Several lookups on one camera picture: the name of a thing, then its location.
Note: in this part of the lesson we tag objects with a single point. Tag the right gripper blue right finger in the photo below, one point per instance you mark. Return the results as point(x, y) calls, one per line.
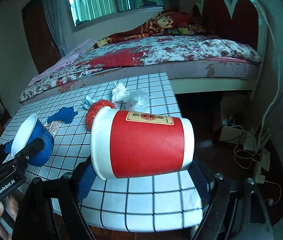
point(200, 182)

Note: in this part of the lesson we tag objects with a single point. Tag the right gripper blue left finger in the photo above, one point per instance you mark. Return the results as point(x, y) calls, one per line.
point(85, 179)

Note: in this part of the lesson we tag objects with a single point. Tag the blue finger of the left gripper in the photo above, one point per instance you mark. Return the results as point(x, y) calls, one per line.
point(7, 147)
point(31, 150)

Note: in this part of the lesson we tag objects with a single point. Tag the blue paper cup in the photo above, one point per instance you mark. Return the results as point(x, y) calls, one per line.
point(30, 130)

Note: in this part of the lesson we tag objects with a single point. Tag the red paper cup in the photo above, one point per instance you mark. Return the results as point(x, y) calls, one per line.
point(127, 144)

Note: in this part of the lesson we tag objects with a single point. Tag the blue cloth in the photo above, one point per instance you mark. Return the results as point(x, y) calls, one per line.
point(65, 114)

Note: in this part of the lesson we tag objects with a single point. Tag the red plastic bag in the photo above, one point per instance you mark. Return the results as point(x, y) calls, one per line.
point(93, 110)

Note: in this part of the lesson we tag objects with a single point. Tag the clear plastic bag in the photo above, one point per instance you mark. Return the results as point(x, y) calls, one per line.
point(136, 100)

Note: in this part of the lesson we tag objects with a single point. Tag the white tissue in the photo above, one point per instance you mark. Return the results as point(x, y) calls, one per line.
point(118, 92)

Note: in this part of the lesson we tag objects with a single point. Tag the person's left hand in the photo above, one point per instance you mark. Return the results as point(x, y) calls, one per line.
point(13, 207)

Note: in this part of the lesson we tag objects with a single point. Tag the white grid tablecloth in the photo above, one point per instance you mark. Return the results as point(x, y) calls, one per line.
point(144, 204)

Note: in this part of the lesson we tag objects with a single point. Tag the white power strip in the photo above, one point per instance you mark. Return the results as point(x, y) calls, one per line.
point(263, 163)

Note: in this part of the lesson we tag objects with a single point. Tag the brown wooden door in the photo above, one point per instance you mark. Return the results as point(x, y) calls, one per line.
point(42, 47)

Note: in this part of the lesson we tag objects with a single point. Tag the bed with floral sheet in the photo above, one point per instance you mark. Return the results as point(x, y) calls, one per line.
point(141, 52)

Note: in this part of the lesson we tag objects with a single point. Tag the blue grey curtain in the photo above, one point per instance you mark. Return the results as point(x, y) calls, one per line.
point(55, 21)

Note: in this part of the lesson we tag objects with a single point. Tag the red patterned blanket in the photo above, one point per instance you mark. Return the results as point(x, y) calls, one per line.
point(163, 24)

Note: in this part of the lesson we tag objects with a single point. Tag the red heart headboard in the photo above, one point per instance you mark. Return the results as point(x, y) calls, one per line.
point(238, 20)

